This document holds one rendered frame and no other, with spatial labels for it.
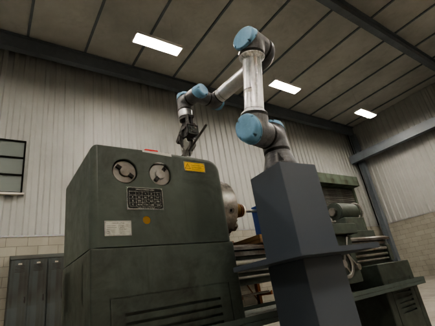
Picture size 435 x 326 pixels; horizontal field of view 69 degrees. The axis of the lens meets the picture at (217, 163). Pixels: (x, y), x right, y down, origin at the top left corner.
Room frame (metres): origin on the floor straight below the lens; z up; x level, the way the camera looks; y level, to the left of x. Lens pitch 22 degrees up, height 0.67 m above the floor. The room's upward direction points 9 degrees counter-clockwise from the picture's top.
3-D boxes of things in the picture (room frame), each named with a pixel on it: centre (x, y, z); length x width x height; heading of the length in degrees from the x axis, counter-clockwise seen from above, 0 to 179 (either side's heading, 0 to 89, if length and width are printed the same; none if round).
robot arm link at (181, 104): (1.46, 0.12, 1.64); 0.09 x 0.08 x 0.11; 49
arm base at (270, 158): (1.29, -0.27, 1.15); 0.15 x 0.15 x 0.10
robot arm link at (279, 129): (1.29, -0.26, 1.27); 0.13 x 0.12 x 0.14; 139
